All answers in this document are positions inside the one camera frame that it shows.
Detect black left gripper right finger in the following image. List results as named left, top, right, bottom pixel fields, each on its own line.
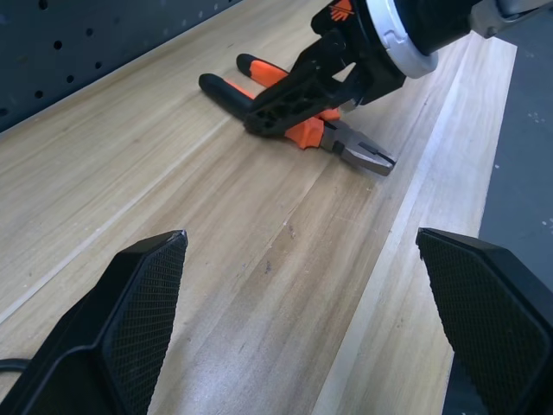
left=415, top=227, right=553, bottom=415

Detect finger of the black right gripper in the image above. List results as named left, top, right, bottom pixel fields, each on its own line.
left=243, top=35, right=356, bottom=139

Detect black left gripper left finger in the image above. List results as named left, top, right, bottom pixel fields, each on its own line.
left=0, top=230, right=188, bottom=415

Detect orange and black pliers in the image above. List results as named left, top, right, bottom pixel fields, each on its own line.
left=198, top=53, right=397, bottom=177

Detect dark grey pegboard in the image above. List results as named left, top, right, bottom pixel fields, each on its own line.
left=0, top=0, right=332, bottom=133

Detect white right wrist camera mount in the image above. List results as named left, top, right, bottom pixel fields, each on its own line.
left=365, top=0, right=438, bottom=80

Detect black cable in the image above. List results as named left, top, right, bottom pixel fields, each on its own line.
left=0, top=357, right=29, bottom=376

